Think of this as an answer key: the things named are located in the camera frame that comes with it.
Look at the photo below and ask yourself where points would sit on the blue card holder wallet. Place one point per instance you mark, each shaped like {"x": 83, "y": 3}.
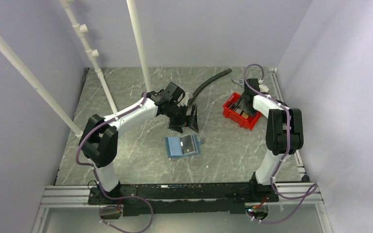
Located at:
{"x": 174, "y": 150}

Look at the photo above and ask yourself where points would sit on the black base bar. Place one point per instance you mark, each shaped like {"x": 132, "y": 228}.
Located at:
{"x": 139, "y": 199}

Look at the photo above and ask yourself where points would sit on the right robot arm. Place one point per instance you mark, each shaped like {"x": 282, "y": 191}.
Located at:
{"x": 262, "y": 104}

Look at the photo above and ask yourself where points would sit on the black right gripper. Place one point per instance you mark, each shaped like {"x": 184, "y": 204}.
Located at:
{"x": 250, "y": 112}

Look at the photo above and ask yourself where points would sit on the aluminium rail at right edge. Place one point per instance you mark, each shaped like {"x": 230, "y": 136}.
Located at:
{"x": 284, "y": 134}

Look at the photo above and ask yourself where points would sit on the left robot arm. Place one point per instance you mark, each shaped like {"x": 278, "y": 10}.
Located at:
{"x": 100, "y": 139}

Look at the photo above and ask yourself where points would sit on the stack of white cards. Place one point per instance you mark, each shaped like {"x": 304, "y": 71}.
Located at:
{"x": 239, "y": 111}

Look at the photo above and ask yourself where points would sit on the red plastic bin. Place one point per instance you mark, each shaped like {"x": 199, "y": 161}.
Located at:
{"x": 237, "y": 115}

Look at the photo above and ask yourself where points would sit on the white PVC pipe frame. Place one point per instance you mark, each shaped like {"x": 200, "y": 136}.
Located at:
{"x": 92, "y": 54}

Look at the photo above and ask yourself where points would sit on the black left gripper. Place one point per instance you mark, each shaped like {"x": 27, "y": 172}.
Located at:
{"x": 177, "y": 125}

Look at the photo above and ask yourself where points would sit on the red-handled adjustable wrench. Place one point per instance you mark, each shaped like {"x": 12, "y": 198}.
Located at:
{"x": 238, "y": 81}

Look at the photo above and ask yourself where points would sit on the aluminium rail at front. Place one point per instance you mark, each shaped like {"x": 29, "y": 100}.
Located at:
{"x": 90, "y": 196}

